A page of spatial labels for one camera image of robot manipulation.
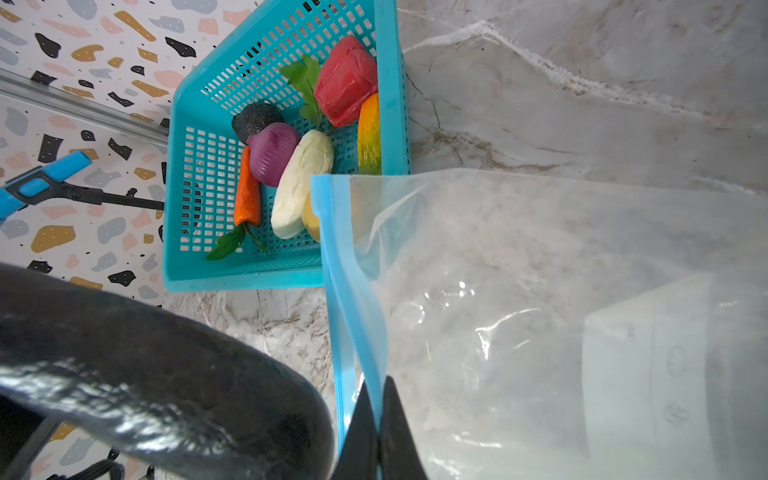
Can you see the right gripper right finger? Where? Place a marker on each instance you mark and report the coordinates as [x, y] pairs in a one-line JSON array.
[[398, 455]]

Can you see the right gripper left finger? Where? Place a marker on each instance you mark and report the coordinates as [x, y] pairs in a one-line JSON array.
[[359, 456]]

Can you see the clear zip top bag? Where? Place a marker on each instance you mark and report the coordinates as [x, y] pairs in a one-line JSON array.
[[548, 328]]

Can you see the red toy pepper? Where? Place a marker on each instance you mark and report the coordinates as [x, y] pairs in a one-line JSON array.
[[346, 79]]

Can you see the yellow toy lemon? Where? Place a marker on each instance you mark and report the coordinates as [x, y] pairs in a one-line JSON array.
[[310, 220]]

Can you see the orange toy carrot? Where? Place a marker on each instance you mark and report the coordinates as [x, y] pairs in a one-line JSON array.
[[247, 214]]

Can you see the yellow green toy mango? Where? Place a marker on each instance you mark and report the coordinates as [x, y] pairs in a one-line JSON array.
[[369, 137]]

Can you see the purple toy onion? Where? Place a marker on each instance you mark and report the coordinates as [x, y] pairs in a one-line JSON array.
[[270, 152]]

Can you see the black toy avocado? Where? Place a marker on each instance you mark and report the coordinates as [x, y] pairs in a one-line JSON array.
[[254, 118]]

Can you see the green toy leaf vegetable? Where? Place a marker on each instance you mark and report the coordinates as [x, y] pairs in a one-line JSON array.
[[303, 75]]

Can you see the blue microphone on stand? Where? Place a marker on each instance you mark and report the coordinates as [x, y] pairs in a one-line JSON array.
[[50, 182]]

